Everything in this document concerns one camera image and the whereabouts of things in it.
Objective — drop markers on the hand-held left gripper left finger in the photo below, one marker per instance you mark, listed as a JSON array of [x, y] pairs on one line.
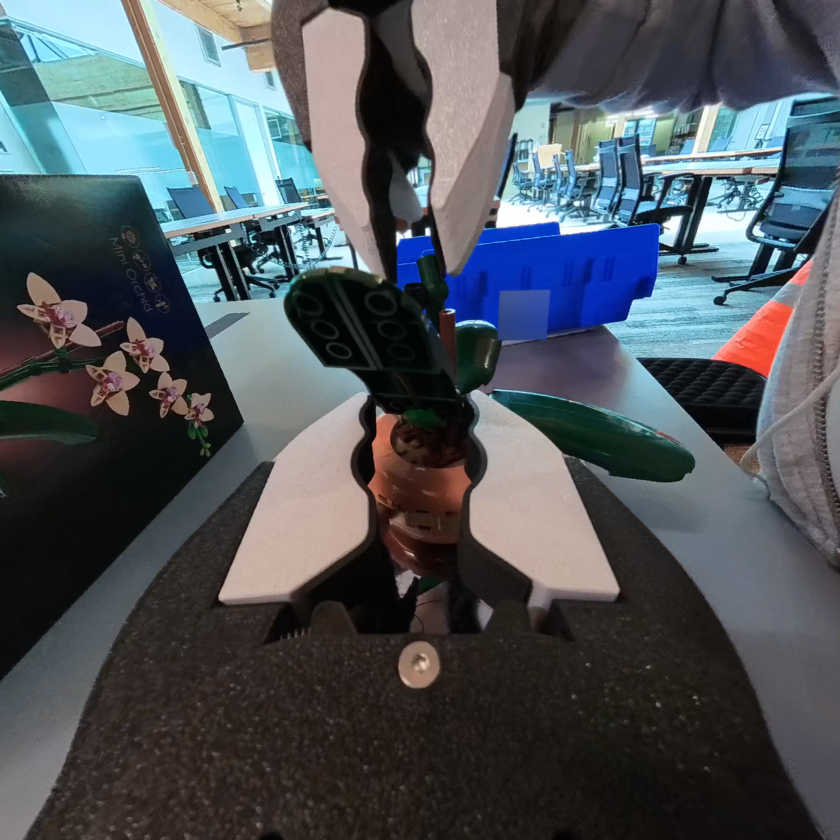
[[302, 512]]

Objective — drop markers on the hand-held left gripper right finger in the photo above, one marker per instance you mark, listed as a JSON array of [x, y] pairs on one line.
[[538, 518]]

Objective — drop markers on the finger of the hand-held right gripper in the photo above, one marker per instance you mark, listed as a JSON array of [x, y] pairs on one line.
[[334, 118], [469, 131]]

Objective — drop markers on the brick orchid plant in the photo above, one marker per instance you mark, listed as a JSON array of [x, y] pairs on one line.
[[420, 505]]

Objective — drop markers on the grey office table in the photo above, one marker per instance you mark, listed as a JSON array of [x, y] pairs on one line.
[[229, 215]]

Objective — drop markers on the row of black office chairs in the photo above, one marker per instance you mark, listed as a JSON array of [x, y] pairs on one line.
[[623, 170]]

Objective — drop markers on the blue plastic bin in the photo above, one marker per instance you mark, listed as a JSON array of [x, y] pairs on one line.
[[590, 282]]

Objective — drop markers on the dark orchid print box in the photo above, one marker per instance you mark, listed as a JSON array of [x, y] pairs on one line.
[[79, 459]]

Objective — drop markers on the long office table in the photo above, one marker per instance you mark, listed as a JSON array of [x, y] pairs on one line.
[[709, 167]]

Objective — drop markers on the person's grey hoodie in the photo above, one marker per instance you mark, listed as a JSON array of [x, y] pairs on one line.
[[807, 426]]

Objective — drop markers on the orange cone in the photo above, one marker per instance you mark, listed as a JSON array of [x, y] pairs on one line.
[[761, 334]]

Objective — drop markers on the black mesh office chair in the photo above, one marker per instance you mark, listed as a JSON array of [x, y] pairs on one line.
[[807, 170]]

